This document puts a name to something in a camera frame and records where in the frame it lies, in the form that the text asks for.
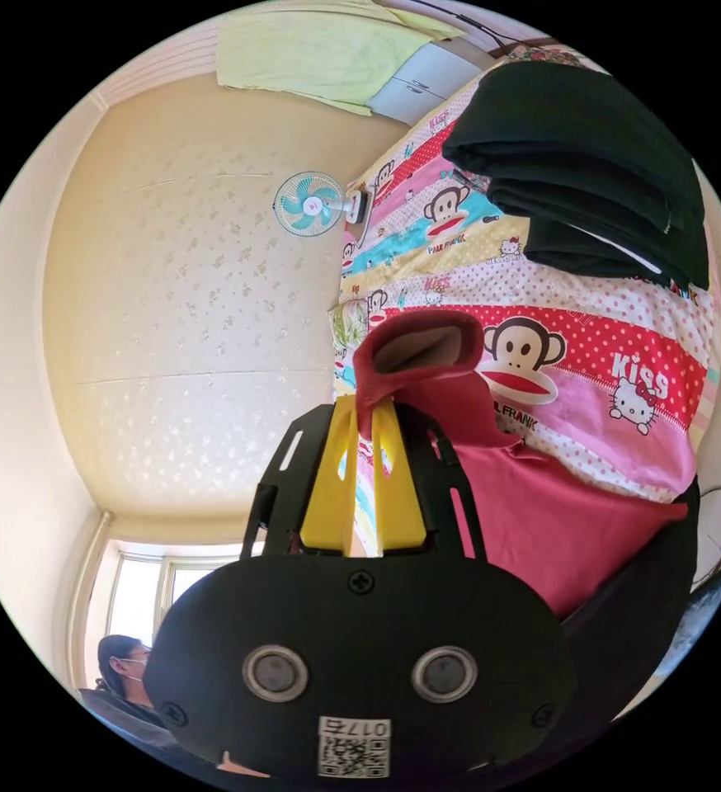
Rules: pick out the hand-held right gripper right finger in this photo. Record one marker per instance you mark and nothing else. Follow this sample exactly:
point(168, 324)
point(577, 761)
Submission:
point(401, 513)

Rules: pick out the red long sleeve shirt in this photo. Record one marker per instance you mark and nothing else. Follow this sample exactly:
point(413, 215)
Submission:
point(521, 513)

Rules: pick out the window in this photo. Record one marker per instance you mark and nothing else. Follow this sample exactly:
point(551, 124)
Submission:
point(144, 594)

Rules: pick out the bed with cartoon printed sheet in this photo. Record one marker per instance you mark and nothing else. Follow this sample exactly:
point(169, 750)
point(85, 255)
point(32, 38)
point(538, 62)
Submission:
point(583, 383)

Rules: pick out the white and teal fan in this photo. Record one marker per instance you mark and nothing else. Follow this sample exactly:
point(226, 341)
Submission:
point(308, 204)

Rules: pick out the grey white cupboard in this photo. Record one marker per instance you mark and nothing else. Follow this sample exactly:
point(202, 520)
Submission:
point(422, 80)

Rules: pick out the person's right hand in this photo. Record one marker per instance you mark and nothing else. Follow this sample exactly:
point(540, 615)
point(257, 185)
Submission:
point(243, 766)

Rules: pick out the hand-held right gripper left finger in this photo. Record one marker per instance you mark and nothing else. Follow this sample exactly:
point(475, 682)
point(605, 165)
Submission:
point(329, 495)

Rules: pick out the light green curtain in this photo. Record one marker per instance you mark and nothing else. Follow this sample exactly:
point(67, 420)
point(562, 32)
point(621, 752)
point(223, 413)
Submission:
point(311, 56)

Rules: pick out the person's body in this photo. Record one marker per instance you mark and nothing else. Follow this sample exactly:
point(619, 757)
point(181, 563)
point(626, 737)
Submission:
point(122, 668)

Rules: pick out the pile of clothes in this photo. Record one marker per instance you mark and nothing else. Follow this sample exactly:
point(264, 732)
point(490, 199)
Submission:
point(571, 155)

